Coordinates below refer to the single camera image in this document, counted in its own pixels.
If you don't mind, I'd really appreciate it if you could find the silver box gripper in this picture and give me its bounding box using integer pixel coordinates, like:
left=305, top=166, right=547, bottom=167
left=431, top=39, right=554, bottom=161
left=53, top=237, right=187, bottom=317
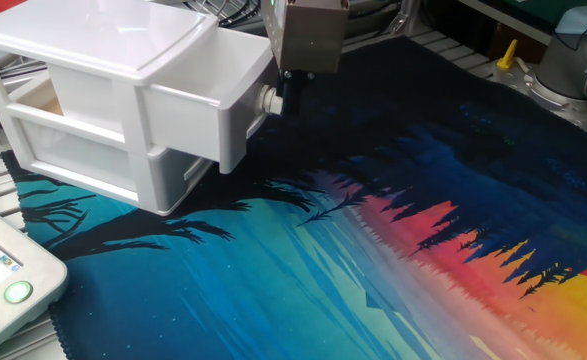
left=260, top=0, right=351, bottom=119

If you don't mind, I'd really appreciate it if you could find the white closed drawer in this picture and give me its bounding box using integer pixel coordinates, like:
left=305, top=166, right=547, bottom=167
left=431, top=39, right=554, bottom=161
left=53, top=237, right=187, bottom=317
left=22, top=119, right=215, bottom=216

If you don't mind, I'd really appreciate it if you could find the white plastic drawer cabinet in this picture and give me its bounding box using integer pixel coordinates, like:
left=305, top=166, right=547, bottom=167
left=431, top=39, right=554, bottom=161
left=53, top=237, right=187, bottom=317
left=0, top=0, right=220, bottom=217

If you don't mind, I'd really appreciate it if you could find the colourful landscape print cloth mat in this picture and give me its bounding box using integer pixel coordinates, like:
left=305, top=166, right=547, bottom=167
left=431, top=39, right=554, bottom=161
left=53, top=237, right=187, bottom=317
left=0, top=37, right=587, bottom=360

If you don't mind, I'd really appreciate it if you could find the yellow plastic cone piece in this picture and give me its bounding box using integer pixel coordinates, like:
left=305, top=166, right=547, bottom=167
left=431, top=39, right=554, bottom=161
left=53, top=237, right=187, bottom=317
left=495, top=38, right=520, bottom=72

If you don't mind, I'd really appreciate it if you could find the white teach pendant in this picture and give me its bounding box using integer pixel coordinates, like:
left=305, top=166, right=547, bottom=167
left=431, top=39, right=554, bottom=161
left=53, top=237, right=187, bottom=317
left=0, top=197, right=70, bottom=360

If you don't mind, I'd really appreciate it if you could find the black cable bundle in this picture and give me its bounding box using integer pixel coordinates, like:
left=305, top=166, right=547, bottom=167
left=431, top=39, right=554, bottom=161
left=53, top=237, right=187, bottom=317
left=187, top=0, right=263, bottom=27

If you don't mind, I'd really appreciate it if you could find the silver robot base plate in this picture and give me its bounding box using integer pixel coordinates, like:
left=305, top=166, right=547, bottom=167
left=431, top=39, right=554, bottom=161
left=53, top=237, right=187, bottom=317
left=492, top=58, right=587, bottom=147

